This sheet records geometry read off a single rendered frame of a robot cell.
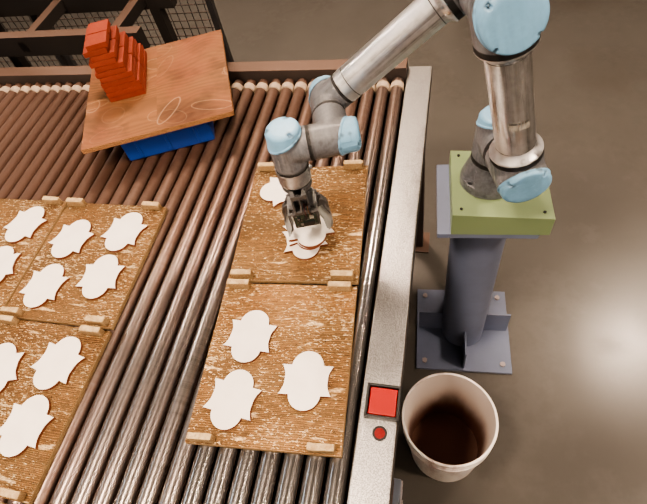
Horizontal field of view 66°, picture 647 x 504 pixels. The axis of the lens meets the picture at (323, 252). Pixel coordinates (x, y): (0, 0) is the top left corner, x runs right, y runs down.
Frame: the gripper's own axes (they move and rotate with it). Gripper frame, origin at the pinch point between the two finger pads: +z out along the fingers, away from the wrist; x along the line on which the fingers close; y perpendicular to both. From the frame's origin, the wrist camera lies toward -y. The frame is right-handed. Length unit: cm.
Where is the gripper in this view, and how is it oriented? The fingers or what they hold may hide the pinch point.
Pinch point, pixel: (310, 226)
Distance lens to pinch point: 129.6
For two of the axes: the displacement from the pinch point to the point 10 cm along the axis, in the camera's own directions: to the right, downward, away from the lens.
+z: 1.6, 5.7, 8.1
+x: 9.8, -1.8, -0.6
